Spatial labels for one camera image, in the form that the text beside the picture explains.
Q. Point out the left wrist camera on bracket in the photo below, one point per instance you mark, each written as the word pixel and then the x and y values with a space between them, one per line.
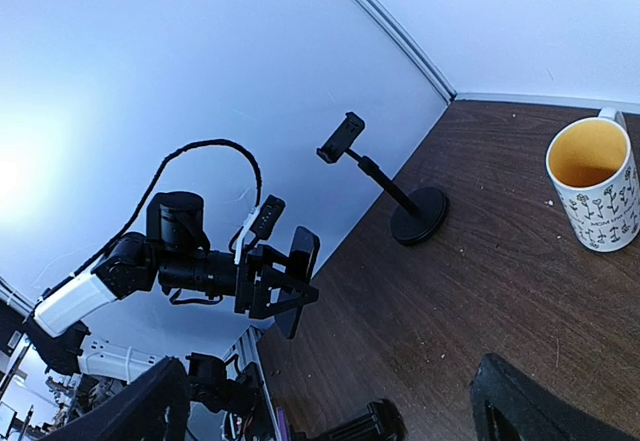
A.
pixel 258 226

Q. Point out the black smartphone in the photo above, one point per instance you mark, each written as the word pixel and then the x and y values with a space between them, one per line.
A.
pixel 301 262

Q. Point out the white floral mug yellow inside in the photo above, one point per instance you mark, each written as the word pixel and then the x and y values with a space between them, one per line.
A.
pixel 592 167

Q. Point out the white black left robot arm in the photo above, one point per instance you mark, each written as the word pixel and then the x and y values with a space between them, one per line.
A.
pixel 174 222

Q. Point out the aluminium front rail frame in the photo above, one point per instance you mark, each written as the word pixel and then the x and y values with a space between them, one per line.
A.
pixel 244 365

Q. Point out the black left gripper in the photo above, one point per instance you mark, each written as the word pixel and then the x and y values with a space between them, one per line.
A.
pixel 205 278

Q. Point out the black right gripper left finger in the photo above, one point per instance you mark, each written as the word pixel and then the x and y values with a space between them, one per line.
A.
pixel 156 406

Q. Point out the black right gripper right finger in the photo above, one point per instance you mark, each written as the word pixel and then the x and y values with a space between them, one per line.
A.
pixel 508 405

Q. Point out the black front phone stand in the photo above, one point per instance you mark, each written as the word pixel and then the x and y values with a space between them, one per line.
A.
pixel 380 420

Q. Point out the black round-base phone stand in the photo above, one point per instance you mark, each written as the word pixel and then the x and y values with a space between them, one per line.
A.
pixel 418 215

